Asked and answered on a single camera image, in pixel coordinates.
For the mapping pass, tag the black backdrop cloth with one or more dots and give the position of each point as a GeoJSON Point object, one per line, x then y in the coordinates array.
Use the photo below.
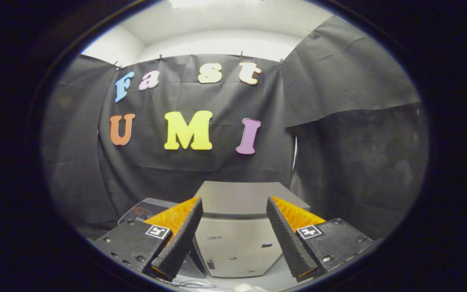
{"type": "Point", "coordinates": [217, 166]}

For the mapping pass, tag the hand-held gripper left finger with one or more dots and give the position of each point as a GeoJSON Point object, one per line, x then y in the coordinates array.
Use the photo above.
{"type": "Point", "coordinates": [181, 243]}

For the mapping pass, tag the grey washing machine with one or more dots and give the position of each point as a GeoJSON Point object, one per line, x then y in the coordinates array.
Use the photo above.
{"type": "Point", "coordinates": [195, 263]}

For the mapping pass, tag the dark washing machine lid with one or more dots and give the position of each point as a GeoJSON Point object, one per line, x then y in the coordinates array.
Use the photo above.
{"type": "Point", "coordinates": [144, 209]}

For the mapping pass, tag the beige cabinet with dark frame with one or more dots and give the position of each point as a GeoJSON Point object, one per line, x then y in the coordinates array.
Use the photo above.
{"type": "Point", "coordinates": [237, 243]}

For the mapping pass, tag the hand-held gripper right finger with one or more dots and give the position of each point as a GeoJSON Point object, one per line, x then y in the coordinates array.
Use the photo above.
{"type": "Point", "coordinates": [288, 243]}

